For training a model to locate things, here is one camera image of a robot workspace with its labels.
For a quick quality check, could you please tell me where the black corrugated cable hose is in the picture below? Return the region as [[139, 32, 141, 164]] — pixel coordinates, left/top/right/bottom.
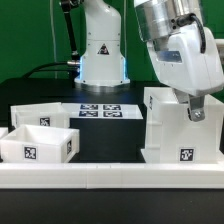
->
[[21, 0, 83, 80]]

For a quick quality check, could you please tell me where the thin white cable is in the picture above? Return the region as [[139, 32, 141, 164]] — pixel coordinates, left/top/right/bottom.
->
[[49, 0, 58, 80]]

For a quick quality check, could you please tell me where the white u-shaped boundary rail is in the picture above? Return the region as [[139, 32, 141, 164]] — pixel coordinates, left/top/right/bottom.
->
[[0, 127, 224, 190]]

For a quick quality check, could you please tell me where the white drawer box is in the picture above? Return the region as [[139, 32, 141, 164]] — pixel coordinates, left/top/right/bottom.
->
[[10, 102, 70, 128], [0, 125, 80, 163]]

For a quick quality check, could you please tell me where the white rear drawer box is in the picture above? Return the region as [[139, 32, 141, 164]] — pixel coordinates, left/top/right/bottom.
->
[[10, 102, 70, 128]]

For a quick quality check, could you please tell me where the white drawer cabinet frame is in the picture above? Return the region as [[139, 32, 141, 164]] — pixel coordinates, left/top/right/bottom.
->
[[141, 87, 224, 164]]

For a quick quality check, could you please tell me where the white front drawer box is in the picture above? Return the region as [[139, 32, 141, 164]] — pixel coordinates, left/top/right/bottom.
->
[[0, 125, 80, 163]]

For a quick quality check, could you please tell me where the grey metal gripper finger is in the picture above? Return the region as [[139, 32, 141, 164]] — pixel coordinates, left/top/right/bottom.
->
[[188, 95, 205, 122]]

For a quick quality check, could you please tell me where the white marker sheet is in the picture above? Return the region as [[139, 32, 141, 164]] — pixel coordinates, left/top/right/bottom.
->
[[62, 103, 143, 120]]

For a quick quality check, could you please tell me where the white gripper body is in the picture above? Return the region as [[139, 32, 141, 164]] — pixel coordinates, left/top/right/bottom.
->
[[147, 24, 224, 96]]

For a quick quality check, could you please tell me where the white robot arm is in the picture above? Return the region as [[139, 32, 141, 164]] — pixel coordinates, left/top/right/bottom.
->
[[75, 0, 224, 122]]

